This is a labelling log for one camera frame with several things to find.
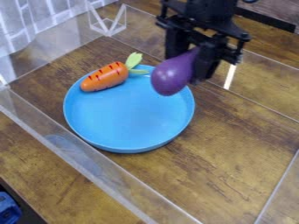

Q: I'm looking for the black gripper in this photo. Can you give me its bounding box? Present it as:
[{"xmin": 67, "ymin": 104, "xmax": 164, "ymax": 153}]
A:
[{"xmin": 156, "ymin": 0, "xmax": 250, "ymax": 85}]

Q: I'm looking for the purple toy eggplant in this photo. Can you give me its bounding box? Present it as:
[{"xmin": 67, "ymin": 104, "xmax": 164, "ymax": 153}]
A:
[{"xmin": 150, "ymin": 47, "xmax": 200, "ymax": 96}]

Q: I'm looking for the blue round tray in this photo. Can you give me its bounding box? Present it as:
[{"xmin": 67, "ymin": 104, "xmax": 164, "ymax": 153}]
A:
[{"xmin": 62, "ymin": 75, "xmax": 194, "ymax": 153}]

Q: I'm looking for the black bar in background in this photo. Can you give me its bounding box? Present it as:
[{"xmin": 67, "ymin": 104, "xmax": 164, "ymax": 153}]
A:
[{"xmin": 234, "ymin": 7, "xmax": 294, "ymax": 33}]

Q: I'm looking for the orange toy carrot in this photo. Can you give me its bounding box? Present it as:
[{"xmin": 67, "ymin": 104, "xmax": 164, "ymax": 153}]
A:
[{"xmin": 80, "ymin": 52, "xmax": 148, "ymax": 92}]

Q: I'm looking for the white mesh curtain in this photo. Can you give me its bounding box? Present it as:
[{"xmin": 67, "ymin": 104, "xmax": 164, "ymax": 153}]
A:
[{"xmin": 0, "ymin": 0, "xmax": 117, "ymax": 58}]

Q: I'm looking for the blue object at corner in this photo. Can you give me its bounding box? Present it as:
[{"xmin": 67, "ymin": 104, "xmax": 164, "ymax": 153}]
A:
[{"xmin": 0, "ymin": 192, "xmax": 22, "ymax": 224}]

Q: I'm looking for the clear acrylic enclosure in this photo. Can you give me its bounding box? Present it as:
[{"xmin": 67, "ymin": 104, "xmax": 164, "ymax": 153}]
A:
[{"xmin": 0, "ymin": 0, "xmax": 299, "ymax": 224}]

